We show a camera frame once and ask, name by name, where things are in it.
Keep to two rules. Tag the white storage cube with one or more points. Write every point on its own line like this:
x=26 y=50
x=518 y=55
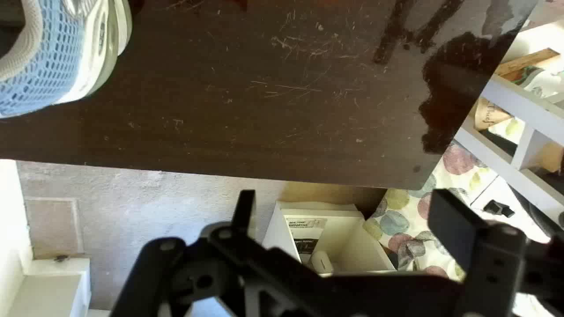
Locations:
x=46 y=293

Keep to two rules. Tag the white open box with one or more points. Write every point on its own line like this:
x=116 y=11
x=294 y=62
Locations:
x=352 y=247

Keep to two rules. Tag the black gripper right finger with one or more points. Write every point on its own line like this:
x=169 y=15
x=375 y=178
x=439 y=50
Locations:
x=504 y=270

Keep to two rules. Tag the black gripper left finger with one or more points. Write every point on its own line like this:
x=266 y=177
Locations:
x=194 y=275

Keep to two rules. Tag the tan wooden item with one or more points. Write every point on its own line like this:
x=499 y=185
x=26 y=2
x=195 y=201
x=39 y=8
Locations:
x=528 y=62

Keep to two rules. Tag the white shelf cabinet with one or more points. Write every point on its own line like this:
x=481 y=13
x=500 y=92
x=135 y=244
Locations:
x=516 y=99

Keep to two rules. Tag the floral patterned cloth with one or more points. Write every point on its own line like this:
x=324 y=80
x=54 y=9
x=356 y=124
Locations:
x=410 y=226

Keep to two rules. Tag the grey blue running shoe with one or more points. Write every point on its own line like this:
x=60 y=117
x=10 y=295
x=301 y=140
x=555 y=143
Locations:
x=40 y=59

